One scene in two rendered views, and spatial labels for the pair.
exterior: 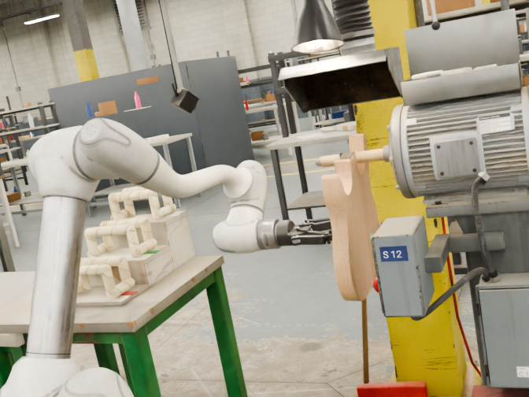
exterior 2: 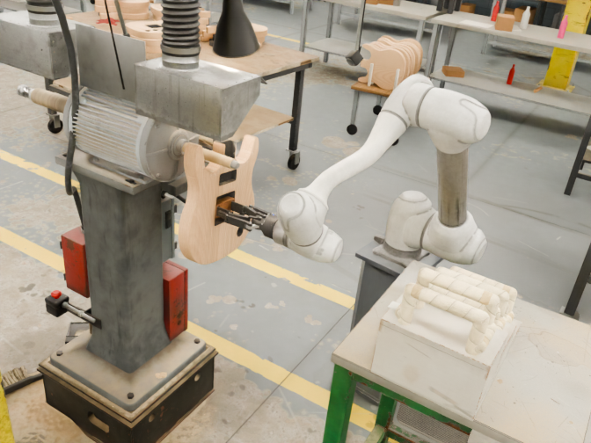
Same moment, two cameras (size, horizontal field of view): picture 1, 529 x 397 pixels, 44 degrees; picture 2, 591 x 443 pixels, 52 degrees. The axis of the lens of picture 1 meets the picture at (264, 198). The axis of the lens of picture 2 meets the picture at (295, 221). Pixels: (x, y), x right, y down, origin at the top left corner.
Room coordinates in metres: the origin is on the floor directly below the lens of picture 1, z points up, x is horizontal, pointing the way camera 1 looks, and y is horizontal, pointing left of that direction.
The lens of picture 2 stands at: (3.47, 0.14, 2.00)
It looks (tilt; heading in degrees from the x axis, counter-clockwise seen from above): 29 degrees down; 184
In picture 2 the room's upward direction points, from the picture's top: 6 degrees clockwise
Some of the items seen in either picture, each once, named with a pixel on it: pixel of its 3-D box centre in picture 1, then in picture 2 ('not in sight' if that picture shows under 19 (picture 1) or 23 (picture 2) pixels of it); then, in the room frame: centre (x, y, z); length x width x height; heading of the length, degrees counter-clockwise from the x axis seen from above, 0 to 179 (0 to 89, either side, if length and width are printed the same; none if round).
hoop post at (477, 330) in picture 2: (128, 204); (477, 334); (2.36, 0.49, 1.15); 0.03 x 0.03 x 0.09
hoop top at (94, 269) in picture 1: (84, 270); (482, 281); (1.96, 0.59, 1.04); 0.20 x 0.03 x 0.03; 65
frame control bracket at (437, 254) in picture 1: (438, 252); (189, 181); (1.54, -0.40, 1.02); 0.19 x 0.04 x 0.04; 156
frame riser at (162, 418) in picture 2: not in sight; (131, 378); (1.65, -0.61, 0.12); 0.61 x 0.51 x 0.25; 156
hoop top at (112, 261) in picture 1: (100, 261); not in sight; (2.03, 0.55, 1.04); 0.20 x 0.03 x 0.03; 65
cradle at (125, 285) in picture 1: (122, 287); not in sight; (1.95, 0.48, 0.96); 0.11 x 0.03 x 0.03; 156
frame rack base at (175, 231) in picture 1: (148, 242); (437, 352); (2.28, 0.43, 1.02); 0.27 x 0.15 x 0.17; 66
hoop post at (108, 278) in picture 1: (109, 283); not in sight; (1.92, 0.51, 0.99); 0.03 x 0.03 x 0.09
